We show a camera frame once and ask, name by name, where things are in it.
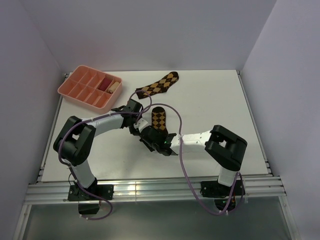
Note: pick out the tan rolled sock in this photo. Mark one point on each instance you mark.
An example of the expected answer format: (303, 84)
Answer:
(113, 87)

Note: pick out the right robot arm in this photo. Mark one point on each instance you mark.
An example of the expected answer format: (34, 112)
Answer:
(225, 147)

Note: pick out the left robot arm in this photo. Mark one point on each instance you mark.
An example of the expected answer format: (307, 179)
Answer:
(74, 142)

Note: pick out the dark red rolled sock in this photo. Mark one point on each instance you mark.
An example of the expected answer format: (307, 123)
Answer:
(105, 84)

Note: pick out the pink compartment tray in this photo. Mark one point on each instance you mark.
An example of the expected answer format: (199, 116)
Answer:
(81, 88)

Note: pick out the front aluminium rail frame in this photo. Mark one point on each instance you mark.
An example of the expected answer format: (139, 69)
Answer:
(167, 189)

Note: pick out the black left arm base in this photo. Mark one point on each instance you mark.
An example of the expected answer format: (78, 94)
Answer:
(89, 203)

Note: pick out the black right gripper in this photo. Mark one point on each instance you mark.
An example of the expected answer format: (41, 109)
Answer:
(150, 148)

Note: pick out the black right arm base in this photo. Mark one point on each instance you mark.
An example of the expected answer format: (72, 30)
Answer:
(220, 193)

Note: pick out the brown argyle sock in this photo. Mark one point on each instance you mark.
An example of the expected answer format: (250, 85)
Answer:
(158, 120)
(158, 87)

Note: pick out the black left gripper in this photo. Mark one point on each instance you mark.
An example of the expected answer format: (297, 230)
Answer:
(134, 131)

